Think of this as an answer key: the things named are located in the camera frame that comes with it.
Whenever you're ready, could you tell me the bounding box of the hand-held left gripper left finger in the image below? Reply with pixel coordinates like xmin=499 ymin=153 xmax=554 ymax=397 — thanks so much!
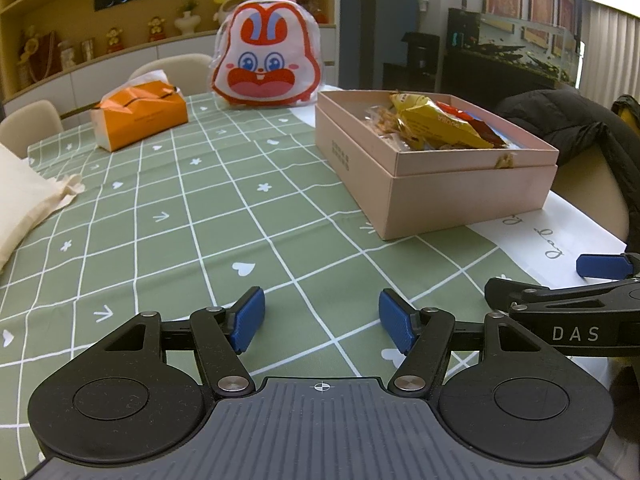
xmin=100 ymin=286 xmax=265 ymax=397

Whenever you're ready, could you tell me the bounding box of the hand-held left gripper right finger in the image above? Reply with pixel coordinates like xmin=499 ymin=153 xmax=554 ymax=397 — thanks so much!
xmin=378 ymin=288 xmax=556 ymax=397

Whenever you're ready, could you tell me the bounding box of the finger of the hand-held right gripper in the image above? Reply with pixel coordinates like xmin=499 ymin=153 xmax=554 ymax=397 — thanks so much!
xmin=576 ymin=251 xmax=640 ymax=278
xmin=484 ymin=276 xmax=640 ymax=317

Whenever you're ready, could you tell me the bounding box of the pink cardboard box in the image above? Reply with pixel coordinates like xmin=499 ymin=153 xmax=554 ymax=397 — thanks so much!
xmin=314 ymin=89 xmax=560 ymax=241

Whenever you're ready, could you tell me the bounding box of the yellow snack packet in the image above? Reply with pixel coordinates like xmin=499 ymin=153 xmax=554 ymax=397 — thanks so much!
xmin=389 ymin=91 xmax=493 ymax=151

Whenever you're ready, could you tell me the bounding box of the red snack packet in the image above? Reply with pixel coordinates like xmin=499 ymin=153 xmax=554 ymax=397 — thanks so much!
xmin=436 ymin=101 xmax=508 ymax=150

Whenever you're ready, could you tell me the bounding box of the round cake clear packet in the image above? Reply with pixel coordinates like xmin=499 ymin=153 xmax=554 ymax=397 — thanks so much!
xmin=364 ymin=104 xmax=418 ymax=153

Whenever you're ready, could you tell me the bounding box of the tan chair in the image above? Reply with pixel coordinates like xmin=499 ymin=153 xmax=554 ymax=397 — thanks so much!
xmin=552 ymin=162 xmax=631 ymax=241

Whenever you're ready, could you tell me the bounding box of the green checked tablecloth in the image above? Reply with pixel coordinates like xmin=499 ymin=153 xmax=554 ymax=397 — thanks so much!
xmin=0 ymin=91 xmax=566 ymax=466

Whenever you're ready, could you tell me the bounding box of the black jacket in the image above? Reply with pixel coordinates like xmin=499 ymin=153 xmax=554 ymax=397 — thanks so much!
xmin=495 ymin=87 xmax=640 ymax=211

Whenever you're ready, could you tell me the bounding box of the yellow black garment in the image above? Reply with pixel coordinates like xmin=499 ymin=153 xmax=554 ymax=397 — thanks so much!
xmin=610 ymin=94 xmax=640 ymax=138

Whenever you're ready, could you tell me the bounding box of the window curtain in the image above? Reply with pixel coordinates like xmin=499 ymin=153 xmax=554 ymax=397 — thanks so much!
xmin=580 ymin=0 xmax=640 ymax=111

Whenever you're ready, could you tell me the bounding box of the orange tissue box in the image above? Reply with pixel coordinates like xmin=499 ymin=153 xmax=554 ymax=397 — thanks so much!
xmin=90 ymin=67 xmax=190 ymax=153

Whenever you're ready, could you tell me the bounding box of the fish tank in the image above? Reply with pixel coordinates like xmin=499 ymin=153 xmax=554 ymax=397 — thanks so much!
xmin=445 ymin=0 xmax=586 ymax=92

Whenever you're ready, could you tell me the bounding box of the black water dispenser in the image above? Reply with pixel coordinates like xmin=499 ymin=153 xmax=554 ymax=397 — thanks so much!
xmin=402 ymin=32 xmax=443 ymax=94

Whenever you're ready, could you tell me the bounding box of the cream cloth bag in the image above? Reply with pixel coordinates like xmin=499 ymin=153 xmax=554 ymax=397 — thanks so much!
xmin=0 ymin=142 xmax=86 ymax=273

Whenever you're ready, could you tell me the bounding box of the rabbit face bag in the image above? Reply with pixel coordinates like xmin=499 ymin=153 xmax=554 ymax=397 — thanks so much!
xmin=209 ymin=0 xmax=323 ymax=108

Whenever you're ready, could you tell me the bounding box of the cream chair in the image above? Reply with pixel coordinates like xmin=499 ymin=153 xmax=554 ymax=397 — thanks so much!
xmin=0 ymin=100 xmax=65 ymax=161
xmin=127 ymin=53 xmax=216 ymax=96

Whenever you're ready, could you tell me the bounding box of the wooden shelf cabinet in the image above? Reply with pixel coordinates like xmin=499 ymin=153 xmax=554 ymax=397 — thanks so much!
xmin=0 ymin=0 xmax=341 ymax=106

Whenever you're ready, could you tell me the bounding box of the white vase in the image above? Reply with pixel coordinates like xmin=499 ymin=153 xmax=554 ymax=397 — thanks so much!
xmin=175 ymin=0 xmax=202 ymax=37

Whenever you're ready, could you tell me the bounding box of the gold red ornament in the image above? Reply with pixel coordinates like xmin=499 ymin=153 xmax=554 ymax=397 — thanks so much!
xmin=17 ymin=25 xmax=61 ymax=86

